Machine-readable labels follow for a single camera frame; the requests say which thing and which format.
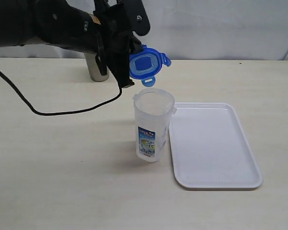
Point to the white plastic tray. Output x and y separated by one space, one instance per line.
210 150

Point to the clear plastic container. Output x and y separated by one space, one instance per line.
153 109

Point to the white backdrop cloth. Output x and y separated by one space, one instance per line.
198 29

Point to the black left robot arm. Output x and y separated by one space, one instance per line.
49 22

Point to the blue plastic lid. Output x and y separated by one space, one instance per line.
146 64

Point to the stainless steel cup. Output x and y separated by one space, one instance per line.
93 69

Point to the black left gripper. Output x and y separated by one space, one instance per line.
119 25

